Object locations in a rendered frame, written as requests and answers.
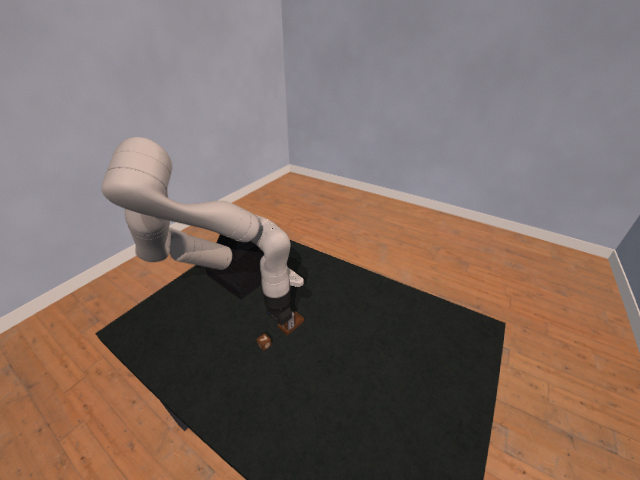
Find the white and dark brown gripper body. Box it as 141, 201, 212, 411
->
262, 267, 304, 325

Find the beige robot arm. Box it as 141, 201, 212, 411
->
102, 137, 290, 284

